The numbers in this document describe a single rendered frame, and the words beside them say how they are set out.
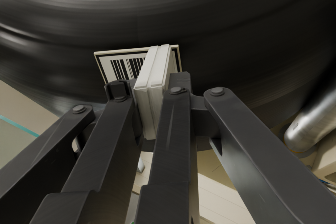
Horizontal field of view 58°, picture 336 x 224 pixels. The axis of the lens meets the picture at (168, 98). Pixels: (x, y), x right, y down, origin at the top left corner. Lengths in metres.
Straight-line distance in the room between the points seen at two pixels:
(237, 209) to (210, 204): 0.66
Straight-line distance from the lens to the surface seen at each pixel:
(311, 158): 0.56
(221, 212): 8.07
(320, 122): 0.40
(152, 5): 0.23
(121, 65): 0.22
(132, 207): 0.97
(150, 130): 0.15
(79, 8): 0.25
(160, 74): 0.15
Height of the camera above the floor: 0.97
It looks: 17 degrees up
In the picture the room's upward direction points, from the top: 68 degrees counter-clockwise
